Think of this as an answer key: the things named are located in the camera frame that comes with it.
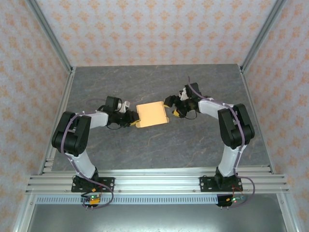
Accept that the orange paper box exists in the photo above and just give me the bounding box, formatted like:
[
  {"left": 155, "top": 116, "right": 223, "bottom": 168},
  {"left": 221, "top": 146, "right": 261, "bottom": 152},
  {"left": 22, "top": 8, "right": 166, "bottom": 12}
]
[{"left": 135, "top": 101, "right": 169, "bottom": 128}]

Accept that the aluminium extrusion base beam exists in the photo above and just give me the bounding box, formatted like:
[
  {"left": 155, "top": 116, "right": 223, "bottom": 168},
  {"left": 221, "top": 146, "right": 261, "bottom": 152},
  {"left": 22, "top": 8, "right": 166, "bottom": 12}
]
[{"left": 25, "top": 165, "right": 290, "bottom": 194}]

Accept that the left connector board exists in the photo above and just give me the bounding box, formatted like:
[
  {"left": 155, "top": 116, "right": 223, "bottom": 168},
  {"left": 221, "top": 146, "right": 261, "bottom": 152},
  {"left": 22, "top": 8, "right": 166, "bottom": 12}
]
[{"left": 81, "top": 193, "right": 102, "bottom": 206}]

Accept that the connector board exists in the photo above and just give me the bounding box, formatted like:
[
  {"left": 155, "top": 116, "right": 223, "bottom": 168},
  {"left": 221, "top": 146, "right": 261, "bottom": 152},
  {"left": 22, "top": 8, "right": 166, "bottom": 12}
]
[
  {"left": 225, "top": 194, "right": 247, "bottom": 206},
  {"left": 81, "top": 193, "right": 102, "bottom": 206}
]

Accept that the grey metal sheet panel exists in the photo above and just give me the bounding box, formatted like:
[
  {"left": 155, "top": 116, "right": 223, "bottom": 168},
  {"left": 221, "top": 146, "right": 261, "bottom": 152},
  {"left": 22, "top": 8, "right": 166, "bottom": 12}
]
[{"left": 26, "top": 204, "right": 285, "bottom": 232}]

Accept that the right connector board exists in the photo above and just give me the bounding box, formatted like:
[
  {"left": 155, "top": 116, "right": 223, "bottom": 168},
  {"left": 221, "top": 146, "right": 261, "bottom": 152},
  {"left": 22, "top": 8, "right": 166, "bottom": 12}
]
[{"left": 225, "top": 194, "right": 247, "bottom": 206}]

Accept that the thin black left camera cable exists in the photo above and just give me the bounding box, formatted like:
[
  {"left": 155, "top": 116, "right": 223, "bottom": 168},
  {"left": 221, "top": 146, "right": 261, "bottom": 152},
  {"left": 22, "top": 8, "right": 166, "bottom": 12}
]
[{"left": 106, "top": 123, "right": 126, "bottom": 131}]

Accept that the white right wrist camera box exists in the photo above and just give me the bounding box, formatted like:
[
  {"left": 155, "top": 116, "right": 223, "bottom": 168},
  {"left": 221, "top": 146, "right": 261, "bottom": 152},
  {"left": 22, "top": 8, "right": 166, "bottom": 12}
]
[{"left": 178, "top": 87, "right": 191, "bottom": 100}]

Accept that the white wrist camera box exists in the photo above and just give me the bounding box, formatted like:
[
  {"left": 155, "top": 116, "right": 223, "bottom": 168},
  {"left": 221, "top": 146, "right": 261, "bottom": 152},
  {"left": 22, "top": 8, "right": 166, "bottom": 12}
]
[
  {"left": 178, "top": 87, "right": 191, "bottom": 100},
  {"left": 119, "top": 101, "right": 131, "bottom": 113}
]

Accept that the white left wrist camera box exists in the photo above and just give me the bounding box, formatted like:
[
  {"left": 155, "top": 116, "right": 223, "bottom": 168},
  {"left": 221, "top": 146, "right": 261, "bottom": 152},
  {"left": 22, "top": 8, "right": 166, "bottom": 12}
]
[{"left": 119, "top": 101, "right": 131, "bottom": 113}]

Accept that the aluminium table side rail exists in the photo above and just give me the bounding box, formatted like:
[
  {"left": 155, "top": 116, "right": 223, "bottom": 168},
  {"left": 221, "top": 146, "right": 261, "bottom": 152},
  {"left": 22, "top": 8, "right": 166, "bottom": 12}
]
[
  {"left": 37, "top": 66, "right": 77, "bottom": 176},
  {"left": 239, "top": 64, "right": 276, "bottom": 174}
]

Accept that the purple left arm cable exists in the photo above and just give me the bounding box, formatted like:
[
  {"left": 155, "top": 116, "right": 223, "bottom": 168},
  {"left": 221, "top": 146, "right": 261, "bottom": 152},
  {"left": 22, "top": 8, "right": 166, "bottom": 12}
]
[{"left": 60, "top": 98, "right": 114, "bottom": 210}]

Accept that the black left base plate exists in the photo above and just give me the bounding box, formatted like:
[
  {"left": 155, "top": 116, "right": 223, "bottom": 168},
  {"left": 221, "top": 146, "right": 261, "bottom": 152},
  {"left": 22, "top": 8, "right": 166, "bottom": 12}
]
[{"left": 71, "top": 177, "right": 115, "bottom": 193}]

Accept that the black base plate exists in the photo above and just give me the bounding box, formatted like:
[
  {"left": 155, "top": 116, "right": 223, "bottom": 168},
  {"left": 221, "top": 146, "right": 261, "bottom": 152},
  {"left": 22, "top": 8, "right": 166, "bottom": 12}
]
[
  {"left": 71, "top": 177, "right": 115, "bottom": 193},
  {"left": 199, "top": 176, "right": 244, "bottom": 193}
]

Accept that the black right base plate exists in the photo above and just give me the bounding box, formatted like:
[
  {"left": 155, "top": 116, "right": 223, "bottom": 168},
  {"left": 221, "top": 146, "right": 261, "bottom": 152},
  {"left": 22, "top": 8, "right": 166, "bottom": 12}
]
[{"left": 199, "top": 176, "right": 244, "bottom": 193}]

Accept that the slotted grey cable duct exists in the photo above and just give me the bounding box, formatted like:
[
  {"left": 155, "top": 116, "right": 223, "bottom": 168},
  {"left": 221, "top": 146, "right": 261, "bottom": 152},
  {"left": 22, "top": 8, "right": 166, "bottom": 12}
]
[{"left": 36, "top": 195, "right": 219, "bottom": 205}]

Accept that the aluminium frame post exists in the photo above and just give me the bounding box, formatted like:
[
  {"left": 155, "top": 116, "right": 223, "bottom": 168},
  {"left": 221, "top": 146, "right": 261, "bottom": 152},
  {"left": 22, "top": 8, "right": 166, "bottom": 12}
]
[
  {"left": 13, "top": 193, "right": 37, "bottom": 232},
  {"left": 276, "top": 193, "right": 297, "bottom": 232},
  {"left": 25, "top": 0, "right": 77, "bottom": 73},
  {"left": 240, "top": 0, "right": 288, "bottom": 73}
]

